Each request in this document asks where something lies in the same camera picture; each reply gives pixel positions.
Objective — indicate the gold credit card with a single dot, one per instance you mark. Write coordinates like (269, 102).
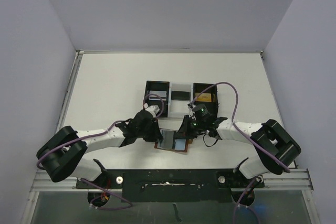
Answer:
(203, 97)

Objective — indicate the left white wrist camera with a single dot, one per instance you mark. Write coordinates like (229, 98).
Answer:
(153, 109)

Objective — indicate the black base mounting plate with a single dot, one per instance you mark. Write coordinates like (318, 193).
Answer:
(177, 185)

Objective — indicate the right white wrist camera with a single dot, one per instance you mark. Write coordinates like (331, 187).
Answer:
(191, 105)

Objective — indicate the aluminium left rail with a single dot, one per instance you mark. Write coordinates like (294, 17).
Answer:
(69, 89)

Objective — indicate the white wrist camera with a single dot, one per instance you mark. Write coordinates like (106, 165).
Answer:
(191, 105)
(153, 109)

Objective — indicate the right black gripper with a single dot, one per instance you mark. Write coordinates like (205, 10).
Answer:
(187, 126)

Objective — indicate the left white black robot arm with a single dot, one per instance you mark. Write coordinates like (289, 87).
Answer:
(63, 155)

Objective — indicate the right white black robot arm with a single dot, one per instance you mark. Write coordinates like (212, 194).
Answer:
(275, 148)

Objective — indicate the silver white card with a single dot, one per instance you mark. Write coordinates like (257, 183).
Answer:
(157, 95)

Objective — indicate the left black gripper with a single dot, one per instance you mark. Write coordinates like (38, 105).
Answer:
(155, 136)

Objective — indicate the black credit card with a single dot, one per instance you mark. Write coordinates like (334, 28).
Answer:
(180, 95)

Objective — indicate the brown leather card holder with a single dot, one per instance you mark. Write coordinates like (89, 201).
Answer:
(173, 145)

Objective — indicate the black white three-bin tray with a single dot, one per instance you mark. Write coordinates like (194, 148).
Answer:
(175, 109)

